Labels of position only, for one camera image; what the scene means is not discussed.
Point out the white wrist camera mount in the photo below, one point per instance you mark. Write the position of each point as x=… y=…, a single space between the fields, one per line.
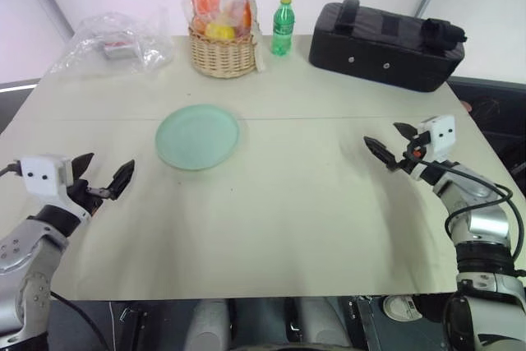
x=439 y=133
x=41 y=174

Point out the small orange fruit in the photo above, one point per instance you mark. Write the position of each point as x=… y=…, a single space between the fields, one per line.
x=199 y=24

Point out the small grey red box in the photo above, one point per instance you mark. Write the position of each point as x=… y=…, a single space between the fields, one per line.
x=119 y=52

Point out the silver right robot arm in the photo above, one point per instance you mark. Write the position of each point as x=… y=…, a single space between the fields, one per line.
x=489 y=223

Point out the grey rounded shape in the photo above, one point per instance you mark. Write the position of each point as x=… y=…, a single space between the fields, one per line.
x=211 y=320

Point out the pale green round plate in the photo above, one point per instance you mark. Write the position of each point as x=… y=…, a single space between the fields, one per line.
x=197 y=137

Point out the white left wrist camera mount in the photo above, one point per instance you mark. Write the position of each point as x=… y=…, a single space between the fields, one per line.
x=41 y=174

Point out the white round device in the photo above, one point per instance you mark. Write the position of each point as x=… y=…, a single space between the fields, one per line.
x=402 y=308

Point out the dark object beside table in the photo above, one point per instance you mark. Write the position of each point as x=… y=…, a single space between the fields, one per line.
x=493 y=112

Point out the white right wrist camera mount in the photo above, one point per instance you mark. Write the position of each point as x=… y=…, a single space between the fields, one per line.
x=439 y=133

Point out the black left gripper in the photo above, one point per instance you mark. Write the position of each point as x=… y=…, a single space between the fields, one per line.
x=84 y=197

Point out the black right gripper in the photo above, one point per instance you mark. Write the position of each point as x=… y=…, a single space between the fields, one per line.
x=413 y=151

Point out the black padded carry case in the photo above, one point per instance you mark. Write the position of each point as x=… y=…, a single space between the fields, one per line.
x=370 y=51

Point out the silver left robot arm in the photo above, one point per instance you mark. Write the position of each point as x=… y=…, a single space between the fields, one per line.
x=16 y=252

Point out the green plastic bottle yellow cap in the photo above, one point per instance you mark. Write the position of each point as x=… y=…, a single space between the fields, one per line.
x=282 y=30

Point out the crumpled clear plastic bag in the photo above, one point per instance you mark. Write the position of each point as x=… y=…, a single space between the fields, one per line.
x=82 y=38

